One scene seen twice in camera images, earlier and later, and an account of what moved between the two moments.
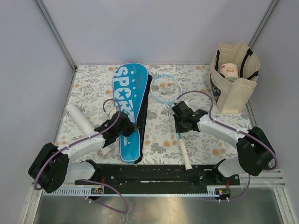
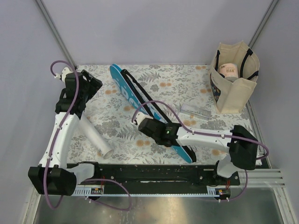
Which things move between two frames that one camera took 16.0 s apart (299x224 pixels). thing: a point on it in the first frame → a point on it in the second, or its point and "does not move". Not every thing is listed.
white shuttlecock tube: (107, 152) does not move
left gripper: (131, 128) → (95, 84)
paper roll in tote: (230, 70) does not move
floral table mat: (91, 89) does not move
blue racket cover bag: (132, 85) → (142, 102)
